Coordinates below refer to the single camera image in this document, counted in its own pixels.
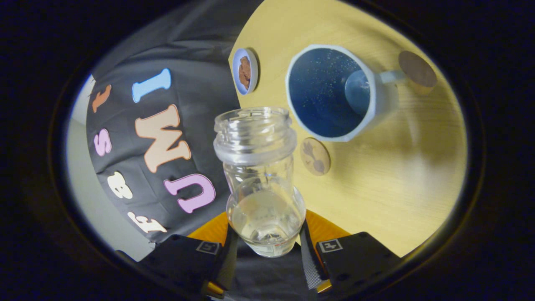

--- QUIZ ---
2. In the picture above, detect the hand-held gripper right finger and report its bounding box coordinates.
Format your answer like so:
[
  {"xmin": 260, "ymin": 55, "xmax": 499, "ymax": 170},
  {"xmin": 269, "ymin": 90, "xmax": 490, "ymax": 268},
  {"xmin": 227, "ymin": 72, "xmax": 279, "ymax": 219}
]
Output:
[{"xmin": 299, "ymin": 209, "xmax": 402, "ymax": 298}]

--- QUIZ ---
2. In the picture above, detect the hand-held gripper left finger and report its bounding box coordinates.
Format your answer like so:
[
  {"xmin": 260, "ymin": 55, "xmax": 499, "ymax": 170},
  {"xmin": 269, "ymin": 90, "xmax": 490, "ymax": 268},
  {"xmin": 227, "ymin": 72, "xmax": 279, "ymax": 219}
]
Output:
[{"xmin": 117, "ymin": 211, "xmax": 239, "ymax": 298}]

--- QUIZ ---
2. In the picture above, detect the round cork coaster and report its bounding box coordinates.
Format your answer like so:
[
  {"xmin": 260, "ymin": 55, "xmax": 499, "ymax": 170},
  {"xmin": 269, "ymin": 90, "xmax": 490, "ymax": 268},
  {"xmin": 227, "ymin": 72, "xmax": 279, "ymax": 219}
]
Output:
[{"xmin": 300, "ymin": 138, "xmax": 331, "ymax": 176}]

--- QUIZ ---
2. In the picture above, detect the clear glass juice bottle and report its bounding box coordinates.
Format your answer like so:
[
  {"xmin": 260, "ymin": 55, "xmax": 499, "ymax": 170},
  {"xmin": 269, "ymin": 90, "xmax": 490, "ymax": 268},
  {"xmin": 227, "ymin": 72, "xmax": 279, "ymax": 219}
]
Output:
[{"xmin": 213, "ymin": 107, "xmax": 306, "ymax": 258}]

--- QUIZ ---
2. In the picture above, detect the grey cup with wooden handle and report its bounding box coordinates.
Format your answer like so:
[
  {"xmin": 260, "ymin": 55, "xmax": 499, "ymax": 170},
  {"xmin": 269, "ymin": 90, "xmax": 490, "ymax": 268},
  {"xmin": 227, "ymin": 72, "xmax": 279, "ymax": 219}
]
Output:
[{"xmin": 285, "ymin": 44, "xmax": 438, "ymax": 143}]

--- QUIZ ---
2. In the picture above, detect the wooden table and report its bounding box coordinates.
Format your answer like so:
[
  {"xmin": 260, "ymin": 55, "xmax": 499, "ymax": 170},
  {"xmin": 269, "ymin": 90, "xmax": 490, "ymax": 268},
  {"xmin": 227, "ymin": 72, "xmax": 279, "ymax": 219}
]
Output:
[{"xmin": 228, "ymin": 0, "xmax": 468, "ymax": 258}]

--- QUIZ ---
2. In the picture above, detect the light blue plate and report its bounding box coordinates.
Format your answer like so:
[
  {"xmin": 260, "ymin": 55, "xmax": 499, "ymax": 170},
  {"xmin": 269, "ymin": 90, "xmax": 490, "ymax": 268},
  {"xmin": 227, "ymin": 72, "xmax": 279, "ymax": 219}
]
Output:
[{"xmin": 232, "ymin": 48, "xmax": 259, "ymax": 96}]

